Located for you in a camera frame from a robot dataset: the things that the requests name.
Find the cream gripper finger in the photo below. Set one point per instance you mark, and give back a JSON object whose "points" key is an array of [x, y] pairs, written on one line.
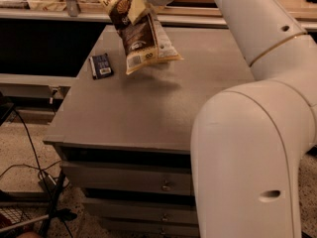
{"points": [[138, 10]]}

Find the brown chip bag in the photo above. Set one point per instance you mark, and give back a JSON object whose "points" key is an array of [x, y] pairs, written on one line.
{"points": [[146, 42]]}

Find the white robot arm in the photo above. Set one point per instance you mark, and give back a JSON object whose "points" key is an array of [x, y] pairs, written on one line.
{"points": [[247, 141]]}

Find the blue rxbar wrapper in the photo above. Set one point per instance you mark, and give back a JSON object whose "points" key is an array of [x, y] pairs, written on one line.
{"points": [[100, 66]]}

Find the grey drawer cabinet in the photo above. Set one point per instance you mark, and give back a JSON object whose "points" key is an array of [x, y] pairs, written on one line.
{"points": [[122, 136]]}

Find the round metal drawer knob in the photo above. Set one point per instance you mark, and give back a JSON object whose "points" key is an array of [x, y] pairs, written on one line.
{"points": [[165, 186]]}

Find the black stand leg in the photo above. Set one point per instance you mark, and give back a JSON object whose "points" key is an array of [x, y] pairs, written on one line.
{"points": [[53, 189]]}

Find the grey metal shelf rail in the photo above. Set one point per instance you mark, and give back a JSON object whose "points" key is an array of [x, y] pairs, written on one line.
{"points": [[174, 16]]}

